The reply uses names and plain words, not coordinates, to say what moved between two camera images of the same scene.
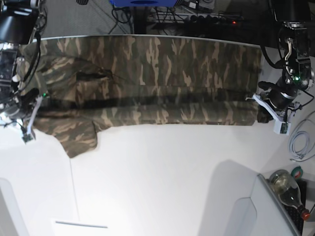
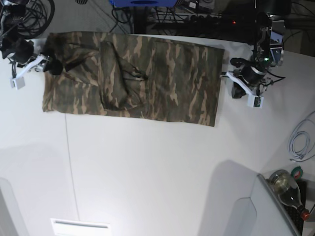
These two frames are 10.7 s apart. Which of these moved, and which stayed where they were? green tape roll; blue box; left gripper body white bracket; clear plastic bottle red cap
Moved: left gripper body white bracket
Stayed: blue box; green tape roll; clear plastic bottle red cap
